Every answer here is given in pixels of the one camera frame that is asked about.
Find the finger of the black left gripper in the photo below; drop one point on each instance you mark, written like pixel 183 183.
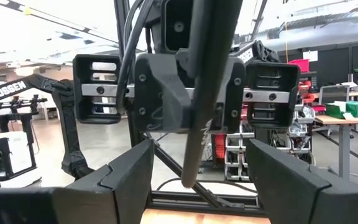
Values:
pixel 236 93
pixel 160 93

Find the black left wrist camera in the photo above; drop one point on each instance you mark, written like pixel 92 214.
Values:
pixel 177 28

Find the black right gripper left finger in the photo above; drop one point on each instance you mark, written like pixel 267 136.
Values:
pixel 126 186

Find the white equipment box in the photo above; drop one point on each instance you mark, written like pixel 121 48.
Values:
pixel 17 152

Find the green boxes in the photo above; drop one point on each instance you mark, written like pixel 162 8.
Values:
pixel 356 109

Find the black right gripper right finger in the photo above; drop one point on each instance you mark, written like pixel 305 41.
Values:
pixel 284 193

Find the black Trossen-labelled robot arm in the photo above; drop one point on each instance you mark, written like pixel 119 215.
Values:
pixel 5 90

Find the wooden desk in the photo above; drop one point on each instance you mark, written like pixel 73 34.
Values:
pixel 343 124

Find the black click pen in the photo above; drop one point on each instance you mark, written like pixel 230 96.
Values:
pixel 210 77

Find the parts bin rack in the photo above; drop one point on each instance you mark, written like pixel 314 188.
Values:
pixel 238 155

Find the red storage bin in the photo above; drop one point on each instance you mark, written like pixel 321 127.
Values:
pixel 300 65

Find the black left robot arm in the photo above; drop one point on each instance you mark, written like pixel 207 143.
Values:
pixel 264 51

